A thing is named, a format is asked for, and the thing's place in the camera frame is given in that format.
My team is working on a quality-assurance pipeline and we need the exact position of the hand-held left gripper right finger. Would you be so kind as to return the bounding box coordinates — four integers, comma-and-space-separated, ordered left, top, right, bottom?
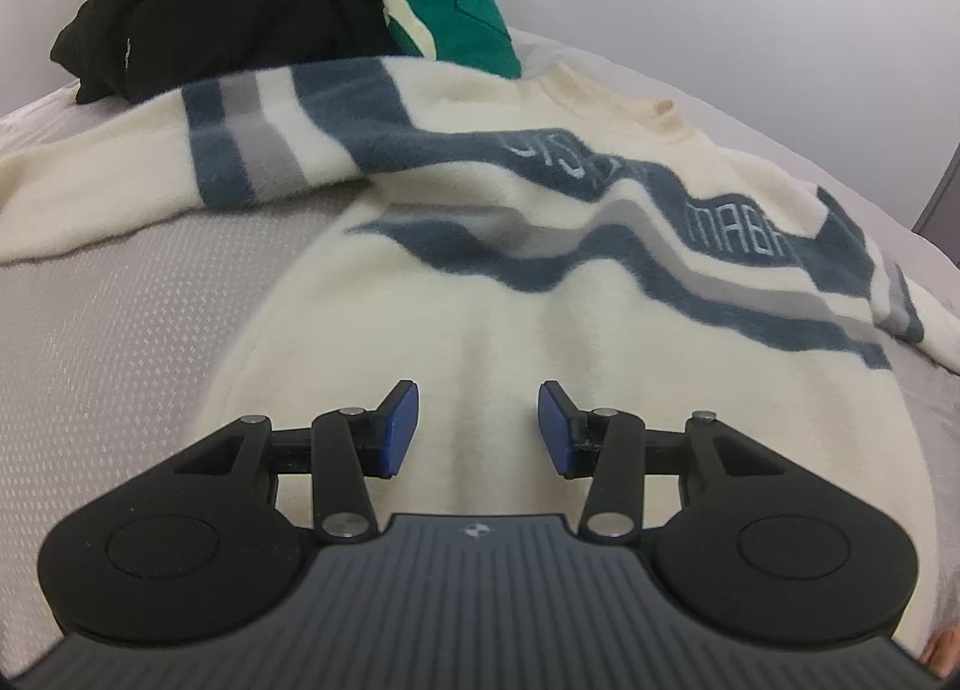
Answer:
538, 380, 788, 542

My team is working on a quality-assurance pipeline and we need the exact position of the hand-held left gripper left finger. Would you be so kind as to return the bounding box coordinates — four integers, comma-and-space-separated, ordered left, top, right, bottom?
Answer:
169, 380, 419, 542

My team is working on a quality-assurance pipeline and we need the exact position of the cream sweater with blue stripes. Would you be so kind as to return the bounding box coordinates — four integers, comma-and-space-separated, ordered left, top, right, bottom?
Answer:
0, 52, 960, 668

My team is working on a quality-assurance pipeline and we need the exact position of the black garment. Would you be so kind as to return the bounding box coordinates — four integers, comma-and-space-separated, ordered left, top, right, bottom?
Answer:
51, 0, 406, 104

